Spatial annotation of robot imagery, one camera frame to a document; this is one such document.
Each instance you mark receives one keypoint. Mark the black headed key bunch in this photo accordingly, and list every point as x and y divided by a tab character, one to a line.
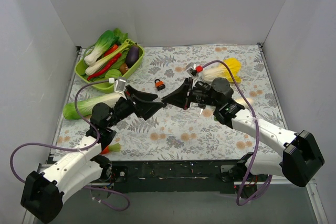
201	107

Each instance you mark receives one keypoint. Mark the green round cabbage toy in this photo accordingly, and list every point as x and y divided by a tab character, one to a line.
113	73

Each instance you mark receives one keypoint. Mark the green napa cabbage toy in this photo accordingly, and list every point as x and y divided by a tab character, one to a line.
85	107

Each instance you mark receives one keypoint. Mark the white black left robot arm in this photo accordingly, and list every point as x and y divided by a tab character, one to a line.
45	193

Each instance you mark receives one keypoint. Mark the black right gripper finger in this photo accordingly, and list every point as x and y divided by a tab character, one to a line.
175	99
183	89

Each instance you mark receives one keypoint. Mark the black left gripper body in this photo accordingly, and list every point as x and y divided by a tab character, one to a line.
133	102

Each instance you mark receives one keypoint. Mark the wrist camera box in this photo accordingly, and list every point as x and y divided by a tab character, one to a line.
193	69
119	86

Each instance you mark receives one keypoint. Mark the orange carrot toy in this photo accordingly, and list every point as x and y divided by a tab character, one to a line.
112	148

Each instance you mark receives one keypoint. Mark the red chili pepper toy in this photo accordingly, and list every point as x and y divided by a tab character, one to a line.
105	68

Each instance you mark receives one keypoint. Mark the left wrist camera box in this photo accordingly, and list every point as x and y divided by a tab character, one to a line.
119	86

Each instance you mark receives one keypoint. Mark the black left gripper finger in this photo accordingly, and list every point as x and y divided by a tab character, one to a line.
146	109
141	96

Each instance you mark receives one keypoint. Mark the white radish toy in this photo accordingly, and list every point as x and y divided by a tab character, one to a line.
244	103

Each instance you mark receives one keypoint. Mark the green bok choy toy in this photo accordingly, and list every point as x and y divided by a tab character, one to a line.
104	42

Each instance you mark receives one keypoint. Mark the floral patterned table mat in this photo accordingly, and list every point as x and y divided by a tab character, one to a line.
173	133

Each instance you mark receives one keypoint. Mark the orange black padlock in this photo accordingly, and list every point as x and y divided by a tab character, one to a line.
159	84

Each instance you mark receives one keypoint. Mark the brown kiwi toy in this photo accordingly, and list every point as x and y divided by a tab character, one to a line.
123	68

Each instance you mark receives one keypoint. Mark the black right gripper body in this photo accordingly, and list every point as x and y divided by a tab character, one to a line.
189	97

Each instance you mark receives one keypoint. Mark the purple eggplant toy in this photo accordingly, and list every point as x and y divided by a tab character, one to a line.
132	55

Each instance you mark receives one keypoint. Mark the yellow napa cabbage toy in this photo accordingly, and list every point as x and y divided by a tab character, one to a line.
220	71

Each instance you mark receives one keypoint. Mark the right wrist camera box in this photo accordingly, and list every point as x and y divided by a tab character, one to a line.
193	69

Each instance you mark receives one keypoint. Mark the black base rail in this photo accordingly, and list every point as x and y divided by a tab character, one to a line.
174	176

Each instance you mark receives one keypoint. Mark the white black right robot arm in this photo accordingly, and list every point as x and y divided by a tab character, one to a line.
299	157

